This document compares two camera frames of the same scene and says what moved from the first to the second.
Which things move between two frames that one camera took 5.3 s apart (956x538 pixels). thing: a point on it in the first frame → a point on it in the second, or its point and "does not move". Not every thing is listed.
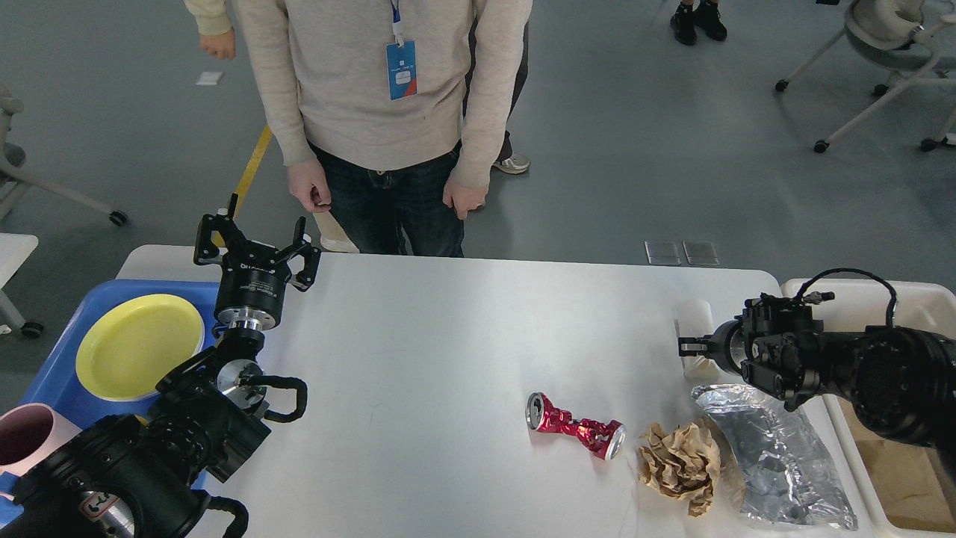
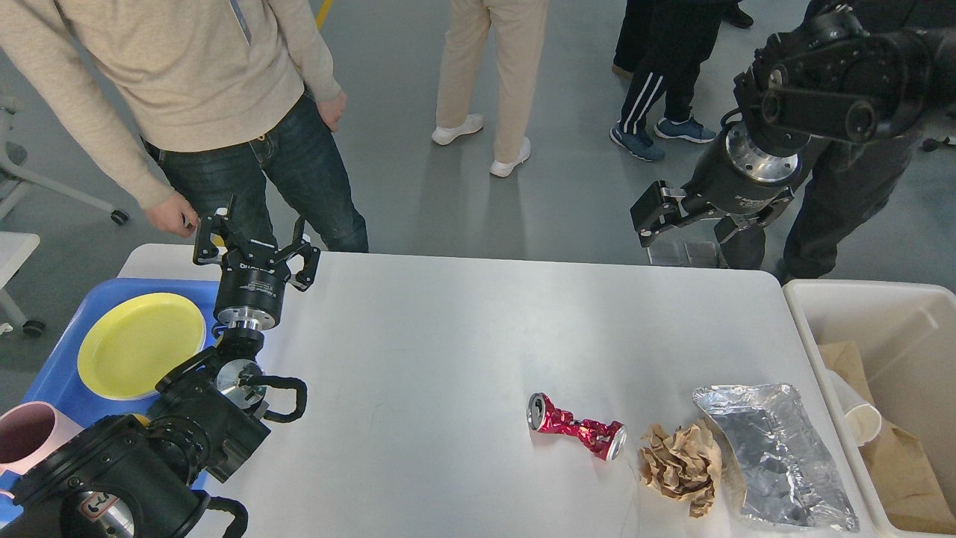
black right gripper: [727, 345] → [736, 175]
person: [210, 19] → [517, 31]
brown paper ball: [680, 461] does not move
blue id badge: [402, 70] → [244, 28]
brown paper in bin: [910, 486] does not move
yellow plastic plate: [132, 346] does not move
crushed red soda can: [605, 441] does not move
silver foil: [783, 468] does not move
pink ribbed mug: [29, 433] does not move
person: [388, 113] → [177, 105]
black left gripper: [251, 291] does not move
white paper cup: [694, 318] → [864, 418]
